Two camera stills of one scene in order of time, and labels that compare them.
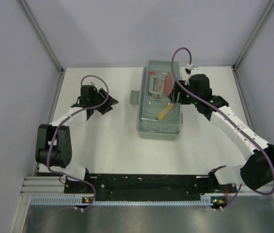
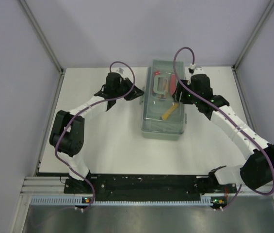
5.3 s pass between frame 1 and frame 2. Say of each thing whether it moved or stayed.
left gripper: moved
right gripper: stayed
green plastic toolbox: moved
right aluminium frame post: stayed
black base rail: stayed
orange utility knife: moved
